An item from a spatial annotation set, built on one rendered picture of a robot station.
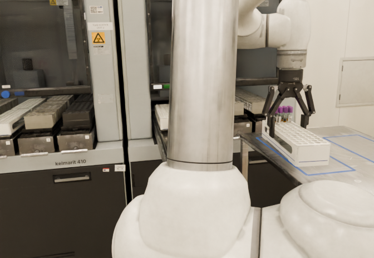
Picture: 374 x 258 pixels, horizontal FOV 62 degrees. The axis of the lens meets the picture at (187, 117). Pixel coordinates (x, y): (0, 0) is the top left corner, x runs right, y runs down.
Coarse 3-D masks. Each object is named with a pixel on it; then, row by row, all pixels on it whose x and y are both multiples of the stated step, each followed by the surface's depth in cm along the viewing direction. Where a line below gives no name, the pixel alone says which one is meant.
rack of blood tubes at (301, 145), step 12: (264, 120) 113; (264, 132) 111; (276, 132) 100; (288, 132) 99; (300, 132) 99; (276, 144) 100; (288, 144) 104; (300, 144) 86; (312, 144) 86; (324, 144) 86; (288, 156) 91; (300, 156) 86; (312, 156) 86; (324, 156) 87
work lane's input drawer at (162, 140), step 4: (152, 116) 156; (152, 120) 149; (156, 120) 143; (152, 124) 151; (156, 124) 140; (156, 128) 135; (156, 132) 129; (160, 132) 124; (164, 132) 127; (156, 136) 130; (160, 136) 123; (164, 136) 124; (156, 140) 132; (160, 140) 118; (164, 140) 114; (160, 144) 113; (164, 144) 109; (160, 148) 114; (164, 148) 109; (160, 152) 115; (164, 152) 105; (164, 156) 101; (164, 160) 102
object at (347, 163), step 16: (320, 128) 123; (336, 128) 123; (240, 144) 120; (256, 144) 106; (336, 144) 104; (352, 144) 104; (368, 144) 103; (240, 160) 121; (272, 160) 92; (288, 160) 91; (336, 160) 90; (352, 160) 90; (368, 160) 90; (288, 176) 83; (304, 176) 80; (320, 176) 80; (336, 176) 80; (352, 176) 80; (368, 176) 80
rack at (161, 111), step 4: (160, 104) 156; (164, 104) 156; (168, 104) 156; (156, 108) 147; (160, 108) 147; (164, 108) 147; (168, 108) 147; (156, 112) 144; (160, 112) 139; (164, 112) 140; (168, 112) 138; (156, 116) 146; (160, 116) 130; (164, 116) 130; (168, 116) 131; (160, 120) 128; (164, 120) 128; (160, 124) 129; (164, 124) 128; (160, 128) 129; (164, 128) 129
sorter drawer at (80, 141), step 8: (64, 136) 127; (72, 136) 128; (80, 136) 128; (88, 136) 129; (64, 144) 128; (72, 144) 128; (80, 144) 129; (88, 144) 130; (64, 152) 124; (72, 152) 125; (80, 152) 125
